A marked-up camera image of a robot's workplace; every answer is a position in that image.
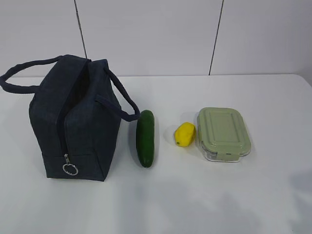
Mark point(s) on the green cucumber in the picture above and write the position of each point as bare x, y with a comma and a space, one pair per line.
145, 138

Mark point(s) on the yellow lemon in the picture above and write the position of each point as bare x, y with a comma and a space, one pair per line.
185, 134

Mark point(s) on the green lidded glass food container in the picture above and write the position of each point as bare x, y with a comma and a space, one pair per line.
222, 134

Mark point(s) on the navy blue fabric lunch bag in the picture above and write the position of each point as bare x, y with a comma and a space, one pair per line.
75, 114

